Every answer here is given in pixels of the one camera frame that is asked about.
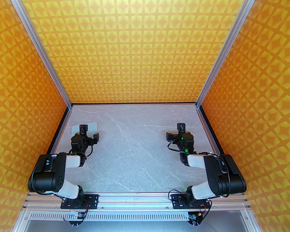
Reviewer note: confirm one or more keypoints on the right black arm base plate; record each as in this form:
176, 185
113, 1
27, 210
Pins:
177, 200

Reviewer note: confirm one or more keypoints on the thin black table edge strip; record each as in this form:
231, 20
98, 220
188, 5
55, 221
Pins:
135, 103

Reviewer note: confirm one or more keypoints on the light blue paper sheet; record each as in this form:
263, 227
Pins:
75, 127

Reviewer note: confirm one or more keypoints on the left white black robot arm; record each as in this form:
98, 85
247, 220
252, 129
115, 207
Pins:
48, 177

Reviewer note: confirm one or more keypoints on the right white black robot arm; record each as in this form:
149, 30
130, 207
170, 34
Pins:
220, 175

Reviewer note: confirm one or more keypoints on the small circuit board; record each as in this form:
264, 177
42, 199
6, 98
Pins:
78, 216
193, 217

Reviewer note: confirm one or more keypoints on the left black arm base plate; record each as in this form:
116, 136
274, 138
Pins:
93, 199

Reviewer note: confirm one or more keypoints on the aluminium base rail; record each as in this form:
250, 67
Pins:
135, 199

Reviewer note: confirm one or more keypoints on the aluminium corner post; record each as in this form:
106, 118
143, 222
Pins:
224, 47
38, 45

